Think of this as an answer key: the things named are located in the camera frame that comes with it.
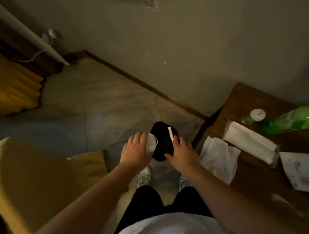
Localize white cloth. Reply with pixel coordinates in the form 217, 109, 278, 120
199, 136, 241, 185

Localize dark wooden frame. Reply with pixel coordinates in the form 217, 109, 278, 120
0, 22, 64, 78

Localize black trousers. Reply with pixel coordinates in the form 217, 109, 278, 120
114, 185, 214, 234

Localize white charger plug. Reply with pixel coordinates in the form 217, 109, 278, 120
41, 29, 58, 45

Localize yellow pleated fabric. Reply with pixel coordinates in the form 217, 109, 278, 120
0, 53, 45, 116

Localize white cup lid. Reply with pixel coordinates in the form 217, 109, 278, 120
140, 132, 159, 155

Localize person's right hand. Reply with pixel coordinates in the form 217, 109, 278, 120
164, 135, 201, 174

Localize white long panel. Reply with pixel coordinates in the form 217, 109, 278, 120
0, 4, 70, 66

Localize person's left hand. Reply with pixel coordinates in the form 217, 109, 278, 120
119, 131, 154, 173

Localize white right shoe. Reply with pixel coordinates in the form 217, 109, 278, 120
178, 174, 193, 193

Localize black trash bin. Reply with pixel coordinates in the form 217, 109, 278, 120
149, 121, 180, 162

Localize person's left forearm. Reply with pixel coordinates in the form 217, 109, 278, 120
36, 164, 143, 234

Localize printed white paper bag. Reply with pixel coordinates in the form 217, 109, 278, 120
279, 151, 309, 193

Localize white left shoe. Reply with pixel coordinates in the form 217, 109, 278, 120
136, 166, 152, 190

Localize green plastic bottle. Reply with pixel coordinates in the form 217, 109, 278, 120
260, 106, 309, 136

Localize white-capped shaker jar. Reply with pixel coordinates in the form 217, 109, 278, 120
241, 108, 267, 125

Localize white charger cable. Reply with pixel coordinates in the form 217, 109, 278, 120
11, 38, 53, 63

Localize white shoe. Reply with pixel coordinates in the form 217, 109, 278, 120
136, 166, 152, 190
178, 174, 193, 193

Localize person's right forearm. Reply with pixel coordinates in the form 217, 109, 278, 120
191, 166, 309, 234

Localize white shirt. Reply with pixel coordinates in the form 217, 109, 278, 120
118, 212, 226, 234

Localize white tissue pack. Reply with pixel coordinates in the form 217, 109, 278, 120
221, 120, 280, 169

